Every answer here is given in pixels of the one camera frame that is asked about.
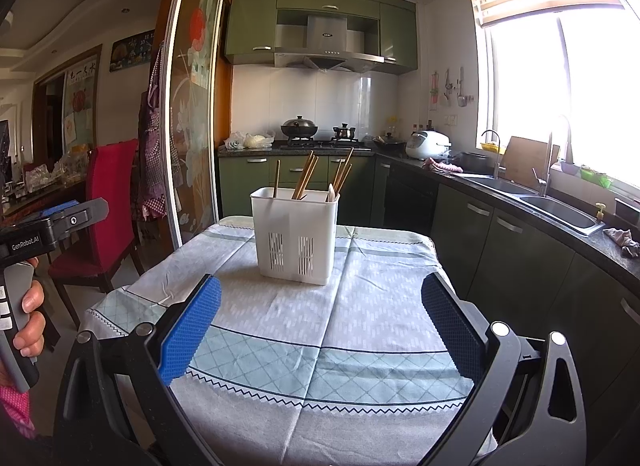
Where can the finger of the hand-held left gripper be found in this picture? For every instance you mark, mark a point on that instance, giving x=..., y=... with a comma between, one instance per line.
x=57, y=211
x=75, y=221

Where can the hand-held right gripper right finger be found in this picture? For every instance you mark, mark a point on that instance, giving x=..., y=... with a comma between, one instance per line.
x=452, y=326

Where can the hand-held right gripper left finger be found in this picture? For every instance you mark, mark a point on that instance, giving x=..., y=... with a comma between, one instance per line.
x=192, y=331

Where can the white plastic utensil holder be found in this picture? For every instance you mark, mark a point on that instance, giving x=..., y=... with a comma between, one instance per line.
x=290, y=226

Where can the pale plastic spoon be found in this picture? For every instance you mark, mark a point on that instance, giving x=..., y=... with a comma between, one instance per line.
x=331, y=193

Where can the bunch of wooden chopsticks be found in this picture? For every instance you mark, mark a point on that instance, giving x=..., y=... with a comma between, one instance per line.
x=306, y=175

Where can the person's left hand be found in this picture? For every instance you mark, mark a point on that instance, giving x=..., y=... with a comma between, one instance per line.
x=32, y=326

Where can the wooden dining table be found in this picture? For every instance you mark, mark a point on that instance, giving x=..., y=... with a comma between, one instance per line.
x=45, y=197

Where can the pile of household clutter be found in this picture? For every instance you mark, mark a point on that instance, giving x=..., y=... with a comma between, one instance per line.
x=60, y=168

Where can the red upholstered chair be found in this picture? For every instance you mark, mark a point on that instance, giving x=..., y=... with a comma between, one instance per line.
x=110, y=196

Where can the framed calligraphy poster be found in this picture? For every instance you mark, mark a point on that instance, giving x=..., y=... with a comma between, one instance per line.
x=80, y=110

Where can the patterned grey green tablecloth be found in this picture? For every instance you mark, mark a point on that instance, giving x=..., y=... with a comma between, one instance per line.
x=300, y=326

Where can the black built-in appliance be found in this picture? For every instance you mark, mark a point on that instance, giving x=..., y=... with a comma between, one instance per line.
x=410, y=206

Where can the etched glass sliding door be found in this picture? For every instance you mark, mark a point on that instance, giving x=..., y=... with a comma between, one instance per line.
x=195, y=145

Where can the green lower kitchen cabinets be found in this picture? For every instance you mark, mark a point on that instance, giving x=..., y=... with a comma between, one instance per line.
x=240, y=185

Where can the green kitchen cabinets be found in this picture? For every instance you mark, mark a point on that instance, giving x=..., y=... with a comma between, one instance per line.
x=240, y=185
x=250, y=20

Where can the steel double sink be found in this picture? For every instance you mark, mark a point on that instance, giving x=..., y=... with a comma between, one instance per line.
x=555, y=211

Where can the pink dish cloth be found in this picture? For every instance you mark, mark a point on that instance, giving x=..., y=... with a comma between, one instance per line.
x=442, y=165

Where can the black cooking pot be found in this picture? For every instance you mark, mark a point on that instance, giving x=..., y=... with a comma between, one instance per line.
x=473, y=162

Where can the small curved steel faucet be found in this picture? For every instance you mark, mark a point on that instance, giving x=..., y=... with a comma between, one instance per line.
x=497, y=160

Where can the dark stone kitchen countertop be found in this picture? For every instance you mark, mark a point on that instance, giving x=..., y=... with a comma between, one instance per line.
x=235, y=150

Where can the white plastic bag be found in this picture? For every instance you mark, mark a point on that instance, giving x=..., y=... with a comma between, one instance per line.
x=235, y=141

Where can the wooden cutting board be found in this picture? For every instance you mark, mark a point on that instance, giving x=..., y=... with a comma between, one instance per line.
x=525, y=160

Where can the white rice cooker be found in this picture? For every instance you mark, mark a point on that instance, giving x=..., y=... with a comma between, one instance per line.
x=427, y=145

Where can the yellow plastic basket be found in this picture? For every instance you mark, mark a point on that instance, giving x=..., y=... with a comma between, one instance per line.
x=492, y=148

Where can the tall steel kitchen faucet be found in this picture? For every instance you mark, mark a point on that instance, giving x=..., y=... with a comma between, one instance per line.
x=547, y=165

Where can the small yellow dispenser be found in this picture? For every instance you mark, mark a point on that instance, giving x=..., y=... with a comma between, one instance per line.
x=600, y=211

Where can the grey rag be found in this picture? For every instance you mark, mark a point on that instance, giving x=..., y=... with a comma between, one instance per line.
x=622, y=241

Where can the black frying pan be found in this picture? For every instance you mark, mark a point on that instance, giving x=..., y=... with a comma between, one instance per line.
x=390, y=144

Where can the purple plastic bowl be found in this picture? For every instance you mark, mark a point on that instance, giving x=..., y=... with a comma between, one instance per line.
x=570, y=168

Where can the row of dark sauce bottles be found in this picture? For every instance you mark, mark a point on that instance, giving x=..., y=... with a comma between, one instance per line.
x=422, y=128

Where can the plastic bag of dough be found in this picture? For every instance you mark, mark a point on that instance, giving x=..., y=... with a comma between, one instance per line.
x=260, y=140

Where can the green plastic container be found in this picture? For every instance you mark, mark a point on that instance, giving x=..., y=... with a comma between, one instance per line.
x=596, y=178

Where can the yellow oil bottle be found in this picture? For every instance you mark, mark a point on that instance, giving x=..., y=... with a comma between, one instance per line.
x=393, y=126

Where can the black container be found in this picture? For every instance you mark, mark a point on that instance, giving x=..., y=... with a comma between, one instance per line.
x=627, y=213

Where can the black gas stove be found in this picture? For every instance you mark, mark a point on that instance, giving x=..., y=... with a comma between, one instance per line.
x=325, y=144

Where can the small steel pot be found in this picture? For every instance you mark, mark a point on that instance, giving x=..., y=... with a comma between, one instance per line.
x=344, y=131

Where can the black wok with lid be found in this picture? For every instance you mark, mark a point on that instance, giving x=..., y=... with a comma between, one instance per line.
x=299, y=129

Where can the hanging metal turner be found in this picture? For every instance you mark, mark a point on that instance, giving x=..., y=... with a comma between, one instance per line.
x=461, y=98

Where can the kitchen window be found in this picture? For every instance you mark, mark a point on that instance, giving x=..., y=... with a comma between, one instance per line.
x=575, y=95

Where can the green upper kitchen cabinets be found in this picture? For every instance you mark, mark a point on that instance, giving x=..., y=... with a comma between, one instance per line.
x=250, y=20

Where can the steel range hood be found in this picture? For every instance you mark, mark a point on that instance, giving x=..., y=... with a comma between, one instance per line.
x=327, y=35

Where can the dark wall poster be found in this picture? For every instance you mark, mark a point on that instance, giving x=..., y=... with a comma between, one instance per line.
x=131, y=53

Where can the wall socket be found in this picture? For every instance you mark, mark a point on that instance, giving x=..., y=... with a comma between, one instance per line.
x=451, y=120

